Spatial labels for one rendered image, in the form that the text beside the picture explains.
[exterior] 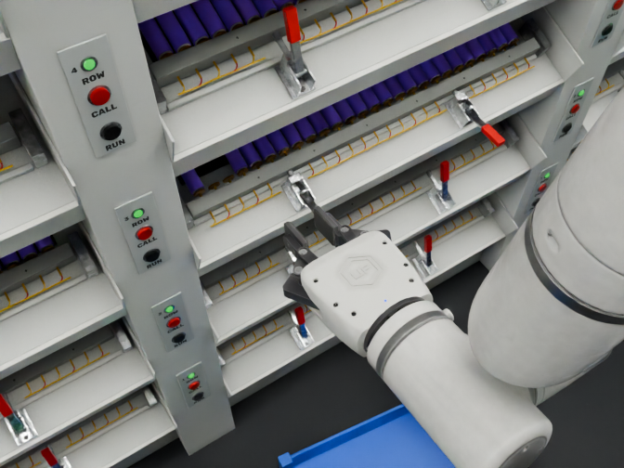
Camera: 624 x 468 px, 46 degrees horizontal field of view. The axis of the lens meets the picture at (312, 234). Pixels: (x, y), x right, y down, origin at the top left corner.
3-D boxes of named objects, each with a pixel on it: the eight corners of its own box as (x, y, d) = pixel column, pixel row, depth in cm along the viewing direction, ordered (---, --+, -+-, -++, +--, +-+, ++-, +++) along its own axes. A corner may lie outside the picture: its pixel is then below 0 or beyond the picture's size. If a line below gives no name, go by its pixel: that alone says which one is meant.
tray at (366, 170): (550, 95, 111) (584, 63, 102) (195, 279, 92) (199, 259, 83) (479, -10, 114) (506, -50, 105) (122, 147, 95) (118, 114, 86)
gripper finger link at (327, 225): (372, 229, 76) (336, 194, 80) (346, 243, 75) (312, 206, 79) (372, 250, 78) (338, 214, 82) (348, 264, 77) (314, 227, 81)
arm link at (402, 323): (461, 300, 66) (439, 279, 67) (381, 348, 63) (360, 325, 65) (455, 352, 72) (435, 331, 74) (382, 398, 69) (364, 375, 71)
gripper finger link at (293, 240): (322, 256, 74) (289, 218, 78) (295, 271, 73) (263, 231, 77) (325, 277, 76) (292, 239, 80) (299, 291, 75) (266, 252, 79)
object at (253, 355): (496, 241, 143) (529, 220, 130) (226, 399, 124) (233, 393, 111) (441, 156, 146) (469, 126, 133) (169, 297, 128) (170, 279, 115)
